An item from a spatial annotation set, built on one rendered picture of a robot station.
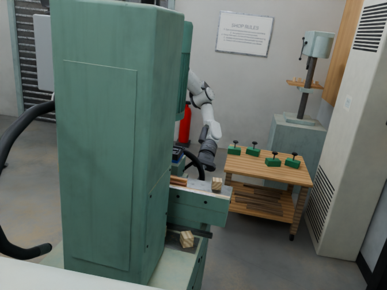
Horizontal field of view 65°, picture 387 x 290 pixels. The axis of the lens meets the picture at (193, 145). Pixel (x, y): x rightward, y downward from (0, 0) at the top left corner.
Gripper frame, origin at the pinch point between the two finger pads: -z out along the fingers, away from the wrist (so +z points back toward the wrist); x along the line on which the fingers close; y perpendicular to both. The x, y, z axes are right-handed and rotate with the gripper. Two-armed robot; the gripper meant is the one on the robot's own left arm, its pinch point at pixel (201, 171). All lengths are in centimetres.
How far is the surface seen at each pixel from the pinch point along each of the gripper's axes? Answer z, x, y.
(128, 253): -64, 15, 51
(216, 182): -21.0, -5.1, 27.4
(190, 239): -47, -1, 30
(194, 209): -36.5, 0.5, 29.8
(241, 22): 257, 0, -60
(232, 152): 76, -25, -72
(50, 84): -42, 43, 77
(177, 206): -36.6, 6.7, 28.3
